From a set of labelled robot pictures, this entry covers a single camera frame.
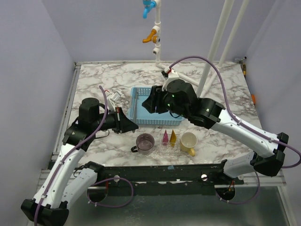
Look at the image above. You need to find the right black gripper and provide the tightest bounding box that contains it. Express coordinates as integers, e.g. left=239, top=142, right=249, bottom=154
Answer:
left=141, top=85, right=189, bottom=120

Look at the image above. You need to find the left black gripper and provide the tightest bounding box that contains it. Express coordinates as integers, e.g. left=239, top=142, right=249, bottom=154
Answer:
left=93, top=107, right=139, bottom=134

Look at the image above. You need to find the blue plastic basket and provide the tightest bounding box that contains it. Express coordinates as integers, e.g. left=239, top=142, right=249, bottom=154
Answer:
left=128, top=86, right=185, bottom=126

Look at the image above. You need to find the grey toothbrush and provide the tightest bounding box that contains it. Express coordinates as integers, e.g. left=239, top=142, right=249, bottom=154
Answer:
left=133, top=89, right=139, bottom=122

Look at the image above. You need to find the purple translucent cup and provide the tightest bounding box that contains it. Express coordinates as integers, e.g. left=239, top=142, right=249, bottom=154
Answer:
left=131, top=133, right=155, bottom=155

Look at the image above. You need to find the pink toothpaste tube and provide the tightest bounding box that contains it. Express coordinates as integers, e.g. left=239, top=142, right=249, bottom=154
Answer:
left=162, top=130, right=169, bottom=145

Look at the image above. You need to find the yellow toothpaste tube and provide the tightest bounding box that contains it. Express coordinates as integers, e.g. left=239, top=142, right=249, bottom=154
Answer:
left=169, top=130, right=177, bottom=146

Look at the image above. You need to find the clear textured round tray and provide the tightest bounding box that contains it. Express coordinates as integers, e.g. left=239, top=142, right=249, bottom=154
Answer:
left=150, top=139, right=185, bottom=158

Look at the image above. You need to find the yellow mug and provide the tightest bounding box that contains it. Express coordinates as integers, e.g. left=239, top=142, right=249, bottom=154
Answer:
left=180, top=132, right=198, bottom=157

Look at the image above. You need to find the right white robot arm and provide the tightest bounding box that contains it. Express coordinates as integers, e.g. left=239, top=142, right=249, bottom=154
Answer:
left=142, top=79, right=288, bottom=185

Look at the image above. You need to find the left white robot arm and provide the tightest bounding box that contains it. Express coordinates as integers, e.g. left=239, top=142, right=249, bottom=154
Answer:
left=21, top=97, right=138, bottom=226

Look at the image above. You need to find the orange tap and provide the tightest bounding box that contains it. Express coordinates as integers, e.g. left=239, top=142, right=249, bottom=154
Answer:
left=142, top=29, right=160, bottom=44

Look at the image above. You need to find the blue tap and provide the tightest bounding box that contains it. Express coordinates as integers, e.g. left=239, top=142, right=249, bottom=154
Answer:
left=143, top=0, right=157, bottom=19

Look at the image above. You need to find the yellow tool in corner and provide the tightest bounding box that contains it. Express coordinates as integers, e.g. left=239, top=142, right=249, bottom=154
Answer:
left=242, top=56, right=247, bottom=77

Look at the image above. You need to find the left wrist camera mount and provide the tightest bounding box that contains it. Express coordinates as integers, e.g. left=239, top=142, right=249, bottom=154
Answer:
left=107, top=91, right=122, bottom=111

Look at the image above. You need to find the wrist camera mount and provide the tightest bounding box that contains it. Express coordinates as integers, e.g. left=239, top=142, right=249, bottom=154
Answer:
left=161, top=68, right=180, bottom=91
left=107, top=91, right=122, bottom=111

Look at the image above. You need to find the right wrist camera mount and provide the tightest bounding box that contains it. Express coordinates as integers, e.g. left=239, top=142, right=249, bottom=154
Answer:
left=161, top=68, right=180, bottom=91

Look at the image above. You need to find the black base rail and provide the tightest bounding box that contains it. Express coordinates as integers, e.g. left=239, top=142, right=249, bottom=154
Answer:
left=84, top=161, right=244, bottom=198

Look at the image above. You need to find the orange clamp on wall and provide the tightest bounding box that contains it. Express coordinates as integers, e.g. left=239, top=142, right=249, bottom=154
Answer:
left=251, top=94, right=256, bottom=105

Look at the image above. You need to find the white pvc pipe frame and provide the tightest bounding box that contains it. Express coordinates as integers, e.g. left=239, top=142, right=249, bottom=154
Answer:
left=154, top=0, right=249, bottom=96

